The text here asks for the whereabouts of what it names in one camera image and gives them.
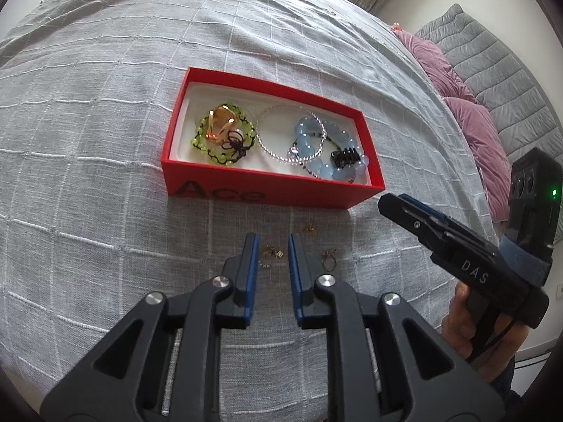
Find red cardboard box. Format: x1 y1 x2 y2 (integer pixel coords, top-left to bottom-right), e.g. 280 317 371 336
160 67 387 209

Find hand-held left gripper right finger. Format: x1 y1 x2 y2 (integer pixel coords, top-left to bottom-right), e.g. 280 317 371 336
288 233 506 422

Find dark small-bead bracelet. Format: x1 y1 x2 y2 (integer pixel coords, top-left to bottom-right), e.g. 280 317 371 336
301 134 357 183

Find blue bead bracelet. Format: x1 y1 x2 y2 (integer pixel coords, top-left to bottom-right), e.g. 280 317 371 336
292 115 370 182

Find green bead bracelet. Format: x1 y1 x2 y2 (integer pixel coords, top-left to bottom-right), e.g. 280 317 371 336
190 103 258 168

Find grey padded headboard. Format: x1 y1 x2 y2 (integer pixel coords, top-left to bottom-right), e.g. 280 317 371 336
416 4 563 172

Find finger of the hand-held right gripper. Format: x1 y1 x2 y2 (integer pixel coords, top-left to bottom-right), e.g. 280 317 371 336
377 193 451 253
398 193 500 256

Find large gemstone gold ring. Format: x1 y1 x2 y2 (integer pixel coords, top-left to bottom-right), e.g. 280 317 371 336
204 106 240 143

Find silver chain bracelet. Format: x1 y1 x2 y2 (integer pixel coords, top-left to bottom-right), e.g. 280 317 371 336
256 104 327 163

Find person's right hand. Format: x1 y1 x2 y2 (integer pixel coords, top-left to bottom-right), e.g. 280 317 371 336
441 281 524 383

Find small gold earrings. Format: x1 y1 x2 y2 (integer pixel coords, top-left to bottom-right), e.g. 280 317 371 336
259 244 286 269

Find black hair clip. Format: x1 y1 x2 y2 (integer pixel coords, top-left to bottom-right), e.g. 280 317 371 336
331 147 359 168

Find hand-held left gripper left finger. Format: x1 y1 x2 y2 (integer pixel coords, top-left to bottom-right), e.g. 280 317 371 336
39 233 260 422

